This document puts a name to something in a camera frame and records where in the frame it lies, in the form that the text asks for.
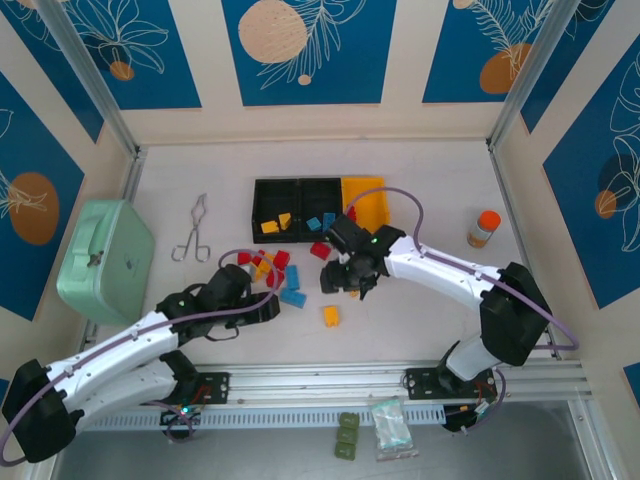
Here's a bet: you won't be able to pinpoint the clear plastic bag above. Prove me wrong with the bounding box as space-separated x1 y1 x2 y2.
370 397 420 462

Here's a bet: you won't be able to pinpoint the metal scissor tongs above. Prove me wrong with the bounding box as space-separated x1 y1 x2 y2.
171 193 212 263

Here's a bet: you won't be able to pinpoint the aluminium frame post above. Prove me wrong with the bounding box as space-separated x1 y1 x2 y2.
487 0 576 151
34 0 147 161

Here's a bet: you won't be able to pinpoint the white slotted cable duct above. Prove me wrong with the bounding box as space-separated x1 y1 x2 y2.
63 403 447 432

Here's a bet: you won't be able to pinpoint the yellow plastic bin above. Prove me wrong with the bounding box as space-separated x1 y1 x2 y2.
341 174 392 235

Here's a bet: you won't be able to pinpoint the small wired controller board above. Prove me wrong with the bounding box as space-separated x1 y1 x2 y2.
160 403 204 444
443 402 494 436

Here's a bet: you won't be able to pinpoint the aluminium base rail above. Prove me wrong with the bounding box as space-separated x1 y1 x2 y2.
42 360 596 412

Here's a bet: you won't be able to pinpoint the orange capped bottle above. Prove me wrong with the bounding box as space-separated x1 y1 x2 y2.
467 210 501 249

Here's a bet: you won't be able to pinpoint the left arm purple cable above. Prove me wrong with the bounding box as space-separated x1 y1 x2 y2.
0 248 281 466

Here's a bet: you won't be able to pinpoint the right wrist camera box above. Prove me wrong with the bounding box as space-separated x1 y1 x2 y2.
324 213 374 257

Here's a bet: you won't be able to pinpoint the mint green carry case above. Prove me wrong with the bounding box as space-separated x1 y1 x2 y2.
55 199 157 326

